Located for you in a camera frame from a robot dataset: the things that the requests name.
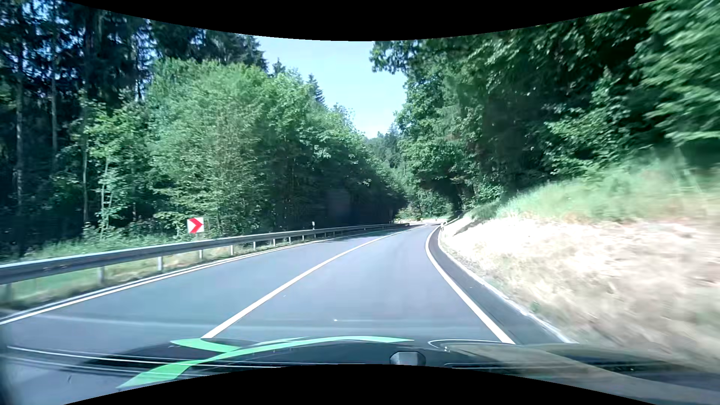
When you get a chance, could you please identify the grass verge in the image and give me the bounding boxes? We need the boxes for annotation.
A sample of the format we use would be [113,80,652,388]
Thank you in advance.
[0,228,350,310]

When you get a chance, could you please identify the grey metal guard rail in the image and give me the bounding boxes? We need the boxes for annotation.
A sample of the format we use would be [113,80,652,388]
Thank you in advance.
[0,223,411,288]

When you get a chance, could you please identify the red white chevron sign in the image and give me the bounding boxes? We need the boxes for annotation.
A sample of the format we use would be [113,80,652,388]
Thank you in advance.
[187,217,205,261]

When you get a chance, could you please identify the wood of green trees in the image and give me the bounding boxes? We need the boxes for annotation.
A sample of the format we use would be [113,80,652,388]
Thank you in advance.
[0,0,408,260]
[368,0,720,220]

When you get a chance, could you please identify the dry grass bank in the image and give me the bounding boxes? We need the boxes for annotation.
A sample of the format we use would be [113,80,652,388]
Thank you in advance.
[439,152,720,366]

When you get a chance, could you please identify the car's own bonnet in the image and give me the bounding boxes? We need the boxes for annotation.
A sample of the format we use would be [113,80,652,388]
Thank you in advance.
[0,336,720,405]

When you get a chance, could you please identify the grey asphalt road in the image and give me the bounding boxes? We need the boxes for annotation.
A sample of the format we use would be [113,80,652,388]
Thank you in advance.
[0,224,575,361]

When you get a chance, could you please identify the road markings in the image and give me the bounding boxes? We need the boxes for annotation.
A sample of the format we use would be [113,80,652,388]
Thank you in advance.
[0,224,516,345]

